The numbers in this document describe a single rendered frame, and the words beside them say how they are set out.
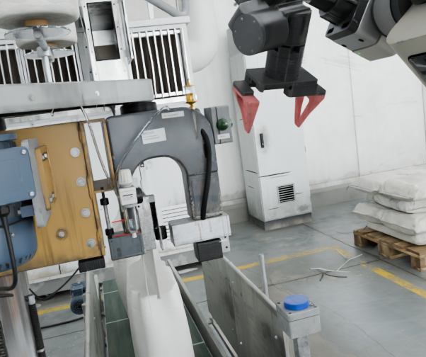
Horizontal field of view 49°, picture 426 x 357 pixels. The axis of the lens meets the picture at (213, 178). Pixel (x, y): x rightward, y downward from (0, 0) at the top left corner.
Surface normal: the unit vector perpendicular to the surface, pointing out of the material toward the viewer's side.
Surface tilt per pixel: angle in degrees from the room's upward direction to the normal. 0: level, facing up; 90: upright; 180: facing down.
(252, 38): 100
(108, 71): 90
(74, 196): 90
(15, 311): 90
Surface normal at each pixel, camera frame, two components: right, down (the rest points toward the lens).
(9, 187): 0.63, 0.03
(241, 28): -0.71, 0.36
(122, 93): 0.80, -0.02
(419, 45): -0.65, 0.76
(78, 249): 0.25, 0.11
